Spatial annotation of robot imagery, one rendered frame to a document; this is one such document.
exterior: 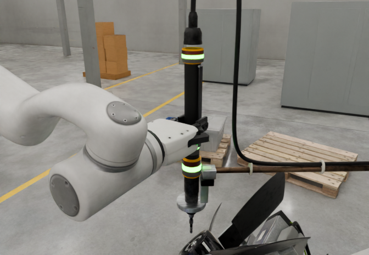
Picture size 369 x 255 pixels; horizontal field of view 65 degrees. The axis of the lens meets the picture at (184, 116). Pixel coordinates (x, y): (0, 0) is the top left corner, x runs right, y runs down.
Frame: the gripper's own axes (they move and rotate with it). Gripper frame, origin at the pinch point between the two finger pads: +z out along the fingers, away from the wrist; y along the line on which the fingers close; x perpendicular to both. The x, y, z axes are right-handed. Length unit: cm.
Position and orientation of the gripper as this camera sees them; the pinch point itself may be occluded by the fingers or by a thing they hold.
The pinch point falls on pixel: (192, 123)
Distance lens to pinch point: 62.8
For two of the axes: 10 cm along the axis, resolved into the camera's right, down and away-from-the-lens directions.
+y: 8.4, 1.9, -5.2
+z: 5.5, -2.8, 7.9
